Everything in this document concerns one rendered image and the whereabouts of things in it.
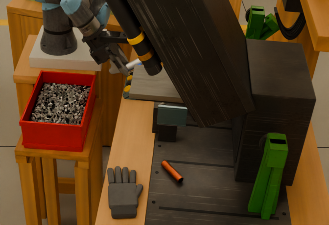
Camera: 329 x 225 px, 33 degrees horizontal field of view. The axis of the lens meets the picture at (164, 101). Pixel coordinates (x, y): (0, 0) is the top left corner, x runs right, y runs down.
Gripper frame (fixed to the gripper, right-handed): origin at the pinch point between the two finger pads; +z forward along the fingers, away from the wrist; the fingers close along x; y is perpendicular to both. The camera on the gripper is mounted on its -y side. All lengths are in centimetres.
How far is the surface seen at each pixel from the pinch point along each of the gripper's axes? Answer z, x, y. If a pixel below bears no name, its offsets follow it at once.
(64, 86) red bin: -8.1, 6.1, 22.8
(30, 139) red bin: -8.5, 32.7, 30.2
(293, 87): 5, 46, -59
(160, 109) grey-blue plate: 1.3, 33.7, -16.3
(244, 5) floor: 119, -252, -4
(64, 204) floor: 59, -15, 80
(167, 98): -5.4, 40.2, -23.4
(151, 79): -8.9, 32.2, -19.3
